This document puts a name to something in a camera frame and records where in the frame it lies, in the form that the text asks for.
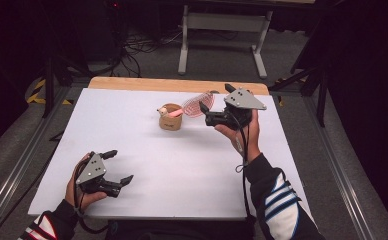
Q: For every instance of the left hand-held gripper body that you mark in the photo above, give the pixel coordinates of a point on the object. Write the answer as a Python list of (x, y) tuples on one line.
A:
[(92, 170)]

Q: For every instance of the dark device with red light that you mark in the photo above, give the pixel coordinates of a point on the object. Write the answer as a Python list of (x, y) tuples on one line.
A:
[(115, 20)]

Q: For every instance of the aluminium floor rail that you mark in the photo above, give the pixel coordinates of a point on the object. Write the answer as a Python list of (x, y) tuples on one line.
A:
[(18, 160), (340, 166)]

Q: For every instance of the black metal stand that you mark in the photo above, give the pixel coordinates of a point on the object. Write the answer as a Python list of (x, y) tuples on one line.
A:
[(50, 86), (321, 90)]

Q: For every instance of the pink hairbrush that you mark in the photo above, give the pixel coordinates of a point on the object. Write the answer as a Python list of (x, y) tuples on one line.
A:
[(197, 105)]

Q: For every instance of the beige cup with animal figure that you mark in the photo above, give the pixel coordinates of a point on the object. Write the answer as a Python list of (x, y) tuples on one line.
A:
[(170, 122)]

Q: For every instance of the yellow black hazard tape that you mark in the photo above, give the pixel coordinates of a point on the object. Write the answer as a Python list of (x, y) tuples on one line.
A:
[(37, 93), (280, 100)]

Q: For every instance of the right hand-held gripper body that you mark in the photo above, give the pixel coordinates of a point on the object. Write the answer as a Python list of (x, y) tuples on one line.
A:
[(240, 100)]

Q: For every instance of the person's lap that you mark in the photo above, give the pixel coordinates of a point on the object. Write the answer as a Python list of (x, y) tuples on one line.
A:
[(182, 231)]

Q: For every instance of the person's right hand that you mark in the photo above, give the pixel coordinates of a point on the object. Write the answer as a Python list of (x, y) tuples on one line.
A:
[(253, 140)]

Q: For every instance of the person's left hand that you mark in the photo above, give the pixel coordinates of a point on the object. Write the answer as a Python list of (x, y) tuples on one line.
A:
[(88, 200)]

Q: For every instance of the grey metal table frame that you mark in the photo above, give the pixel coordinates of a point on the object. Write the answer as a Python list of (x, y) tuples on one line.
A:
[(227, 21)]

